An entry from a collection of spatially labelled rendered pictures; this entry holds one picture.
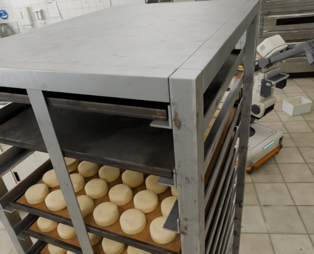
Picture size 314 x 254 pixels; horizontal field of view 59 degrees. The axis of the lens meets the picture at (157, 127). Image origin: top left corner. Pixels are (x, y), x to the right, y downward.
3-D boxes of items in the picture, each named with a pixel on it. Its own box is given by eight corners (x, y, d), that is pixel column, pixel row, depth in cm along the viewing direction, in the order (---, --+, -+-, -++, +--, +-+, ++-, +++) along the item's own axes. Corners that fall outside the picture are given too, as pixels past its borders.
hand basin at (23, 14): (44, 59, 622) (28, 6, 568) (36, 64, 589) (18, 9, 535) (3, 61, 635) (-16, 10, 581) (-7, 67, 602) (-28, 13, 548)
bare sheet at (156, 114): (122, 25, 96) (122, 20, 95) (242, 22, 80) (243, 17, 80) (-46, 94, 49) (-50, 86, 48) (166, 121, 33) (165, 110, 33)
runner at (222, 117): (235, 79, 92) (235, 70, 91) (244, 79, 91) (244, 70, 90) (162, 229, 42) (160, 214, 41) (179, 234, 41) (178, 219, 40)
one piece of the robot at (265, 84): (255, 94, 258) (257, 72, 247) (272, 85, 272) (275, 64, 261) (271, 100, 246) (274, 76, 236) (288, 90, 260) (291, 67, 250)
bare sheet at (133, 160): (126, 51, 100) (125, 47, 99) (241, 54, 85) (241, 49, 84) (-24, 138, 53) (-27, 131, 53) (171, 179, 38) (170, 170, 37)
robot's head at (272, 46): (253, 49, 245) (265, 37, 232) (267, 43, 255) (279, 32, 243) (263, 62, 242) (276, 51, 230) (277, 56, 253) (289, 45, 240)
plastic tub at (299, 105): (291, 116, 379) (293, 106, 371) (281, 110, 397) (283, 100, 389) (310, 112, 384) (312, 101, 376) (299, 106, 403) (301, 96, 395)
